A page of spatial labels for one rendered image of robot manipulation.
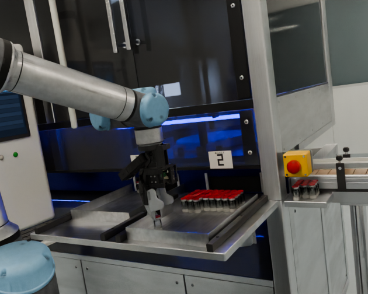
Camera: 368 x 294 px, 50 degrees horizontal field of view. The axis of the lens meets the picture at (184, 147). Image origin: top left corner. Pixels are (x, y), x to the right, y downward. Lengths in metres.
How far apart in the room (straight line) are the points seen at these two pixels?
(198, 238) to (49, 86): 0.50
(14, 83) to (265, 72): 0.75
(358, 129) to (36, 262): 5.39
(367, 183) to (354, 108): 4.54
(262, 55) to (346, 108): 4.66
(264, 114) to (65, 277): 1.26
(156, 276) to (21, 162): 0.71
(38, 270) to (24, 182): 1.00
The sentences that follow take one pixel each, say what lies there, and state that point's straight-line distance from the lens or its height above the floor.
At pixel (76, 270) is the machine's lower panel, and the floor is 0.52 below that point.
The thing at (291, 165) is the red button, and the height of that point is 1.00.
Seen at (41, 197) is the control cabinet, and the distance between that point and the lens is 1.77.
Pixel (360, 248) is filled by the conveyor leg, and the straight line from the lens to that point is 1.45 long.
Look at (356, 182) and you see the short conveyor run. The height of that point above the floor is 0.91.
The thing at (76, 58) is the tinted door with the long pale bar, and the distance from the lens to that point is 1.67.
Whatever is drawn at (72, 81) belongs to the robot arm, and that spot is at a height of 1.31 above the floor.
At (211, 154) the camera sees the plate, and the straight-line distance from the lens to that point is 1.33.
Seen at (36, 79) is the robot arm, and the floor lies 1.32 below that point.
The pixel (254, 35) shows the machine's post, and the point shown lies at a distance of 1.25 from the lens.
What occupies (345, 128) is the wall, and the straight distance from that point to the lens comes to 5.89.
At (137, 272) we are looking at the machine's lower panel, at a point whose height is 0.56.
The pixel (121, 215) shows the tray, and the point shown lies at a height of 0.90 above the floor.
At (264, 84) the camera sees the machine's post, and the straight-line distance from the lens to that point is 1.23.
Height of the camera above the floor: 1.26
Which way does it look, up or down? 8 degrees down
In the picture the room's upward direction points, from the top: 8 degrees counter-clockwise
